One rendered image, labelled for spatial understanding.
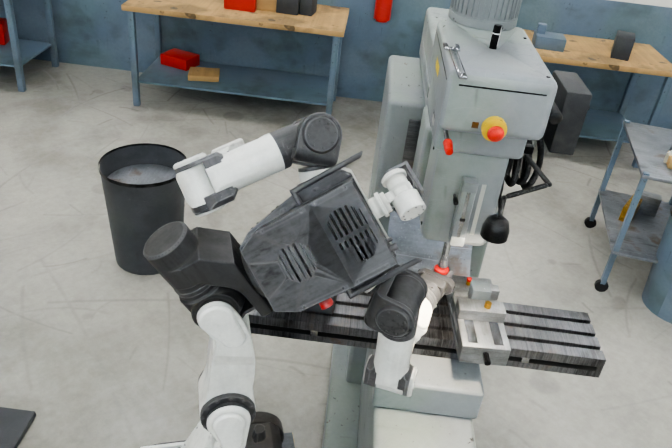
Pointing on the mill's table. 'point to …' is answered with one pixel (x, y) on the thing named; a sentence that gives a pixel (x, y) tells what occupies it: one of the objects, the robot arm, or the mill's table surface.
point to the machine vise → (469, 331)
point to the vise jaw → (473, 309)
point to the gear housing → (474, 144)
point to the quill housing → (486, 194)
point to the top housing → (491, 81)
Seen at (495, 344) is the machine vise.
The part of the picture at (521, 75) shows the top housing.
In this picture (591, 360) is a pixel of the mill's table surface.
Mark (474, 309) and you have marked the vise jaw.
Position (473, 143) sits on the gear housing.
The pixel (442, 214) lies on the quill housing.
